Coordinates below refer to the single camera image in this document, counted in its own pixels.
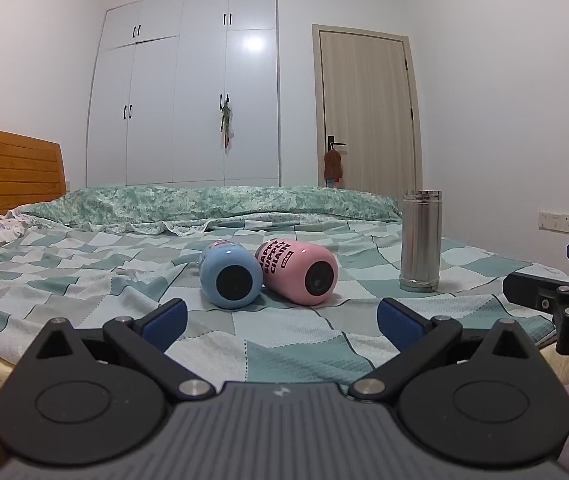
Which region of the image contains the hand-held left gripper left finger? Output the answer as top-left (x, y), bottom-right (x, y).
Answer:
top-left (23, 298), bottom-right (216, 402)

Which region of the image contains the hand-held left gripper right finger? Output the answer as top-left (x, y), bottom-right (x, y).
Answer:
top-left (349, 297), bottom-right (548, 402)

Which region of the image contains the blue bottle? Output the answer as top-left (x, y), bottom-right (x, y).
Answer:
top-left (199, 240), bottom-right (264, 310)

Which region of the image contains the pink bottle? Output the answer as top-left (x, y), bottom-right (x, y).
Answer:
top-left (255, 239), bottom-right (339, 306)

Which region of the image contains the stainless steel cup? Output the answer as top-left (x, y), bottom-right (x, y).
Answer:
top-left (399, 189), bottom-right (444, 292)

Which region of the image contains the checked green bed sheet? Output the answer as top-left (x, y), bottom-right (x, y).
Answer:
top-left (0, 210), bottom-right (569, 401)

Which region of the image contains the green floral quilt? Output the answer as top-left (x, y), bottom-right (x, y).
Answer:
top-left (14, 184), bottom-right (403, 237)

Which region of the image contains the brown hanging pouch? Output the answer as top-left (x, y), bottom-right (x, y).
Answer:
top-left (323, 150), bottom-right (343, 187)

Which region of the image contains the green hanging ornament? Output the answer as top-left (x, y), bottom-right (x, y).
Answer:
top-left (218, 102), bottom-right (236, 150)

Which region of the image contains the wooden headboard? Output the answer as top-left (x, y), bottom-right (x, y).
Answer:
top-left (0, 123), bottom-right (68, 225)

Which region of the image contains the beige door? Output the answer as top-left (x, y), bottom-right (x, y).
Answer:
top-left (312, 23), bottom-right (423, 202)

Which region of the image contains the white wardrobe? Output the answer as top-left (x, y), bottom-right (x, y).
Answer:
top-left (86, 0), bottom-right (282, 192)

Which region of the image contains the white wall socket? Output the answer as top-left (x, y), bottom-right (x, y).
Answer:
top-left (538, 211), bottom-right (569, 235)

